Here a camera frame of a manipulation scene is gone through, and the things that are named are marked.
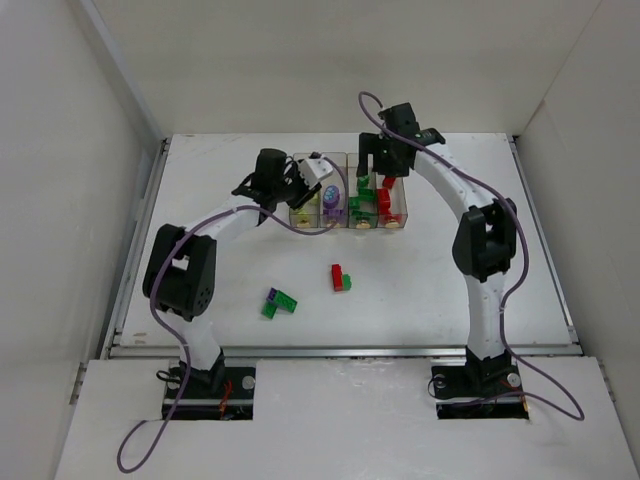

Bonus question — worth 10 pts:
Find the red square lego brick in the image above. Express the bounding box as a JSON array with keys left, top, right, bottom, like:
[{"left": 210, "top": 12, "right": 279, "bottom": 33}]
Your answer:
[{"left": 382, "top": 176, "right": 397, "bottom": 189}]

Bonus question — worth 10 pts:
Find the green square lego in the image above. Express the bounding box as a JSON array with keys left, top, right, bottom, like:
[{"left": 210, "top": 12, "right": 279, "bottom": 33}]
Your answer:
[
  {"left": 348, "top": 197, "right": 363, "bottom": 211},
  {"left": 356, "top": 175, "right": 370, "bottom": 190}
]

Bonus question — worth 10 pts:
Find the red round lego stack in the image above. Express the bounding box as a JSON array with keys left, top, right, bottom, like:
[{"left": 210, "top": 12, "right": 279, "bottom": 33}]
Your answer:
[{"left": 376, "top": 187, "right": 392, "bottom": 216}]

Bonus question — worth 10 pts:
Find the purple lime lego cluster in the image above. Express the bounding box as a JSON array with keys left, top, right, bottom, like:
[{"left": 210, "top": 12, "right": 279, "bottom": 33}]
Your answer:
[{"left": 322, "top": 185, "right": 341, "bottom": 210}]

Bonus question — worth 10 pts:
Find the green wedge lego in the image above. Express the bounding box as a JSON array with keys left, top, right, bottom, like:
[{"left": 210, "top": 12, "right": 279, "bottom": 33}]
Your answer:
[{"left": 350, "top": 209, "right": 377, "bottom": 224}]

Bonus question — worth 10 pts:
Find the green purple lego plate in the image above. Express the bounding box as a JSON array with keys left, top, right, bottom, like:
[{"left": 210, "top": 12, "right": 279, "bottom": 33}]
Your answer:
[{"left": 261, "top": 288, "right": 298, "bottom": 319}]

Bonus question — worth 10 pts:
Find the red green lego stack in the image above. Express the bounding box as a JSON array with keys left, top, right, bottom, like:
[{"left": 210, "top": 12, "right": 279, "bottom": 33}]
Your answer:
[{"left": 330, "top": 264, "right": 352, "bottom": 292}]

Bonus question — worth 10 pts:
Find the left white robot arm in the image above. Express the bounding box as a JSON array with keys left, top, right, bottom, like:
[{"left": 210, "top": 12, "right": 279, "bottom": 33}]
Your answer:
[{"left": 143, "top": 148, "right": 334, "bottom": 395}]

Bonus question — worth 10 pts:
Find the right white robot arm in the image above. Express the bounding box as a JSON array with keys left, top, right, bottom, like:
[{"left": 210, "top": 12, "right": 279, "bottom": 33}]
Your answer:
[{"left": 358, "top": 103, "right": 516, "bottom": 401}]

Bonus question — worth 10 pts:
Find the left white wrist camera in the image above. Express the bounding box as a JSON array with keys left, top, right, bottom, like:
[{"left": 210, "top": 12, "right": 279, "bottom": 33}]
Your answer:
[{"left": 298, "top": 152, "right": 334, "bottom": 188}]

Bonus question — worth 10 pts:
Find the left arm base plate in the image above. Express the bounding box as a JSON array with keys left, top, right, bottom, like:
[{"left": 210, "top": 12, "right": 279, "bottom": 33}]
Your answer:
[{"left": 172, "top": 365, "right": 256, "bottom": 421}]

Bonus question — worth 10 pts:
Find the aluminium rail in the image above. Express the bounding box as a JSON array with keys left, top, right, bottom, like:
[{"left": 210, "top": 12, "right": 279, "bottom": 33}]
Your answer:
[{"left": 106, "top": 343, "right": 584, "bottom": 359}]

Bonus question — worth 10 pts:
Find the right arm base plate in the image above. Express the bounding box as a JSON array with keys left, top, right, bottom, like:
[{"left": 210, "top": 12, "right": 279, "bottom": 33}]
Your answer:
[{"left": 430, "top": 365, "right": 529, "bottom": 420}]

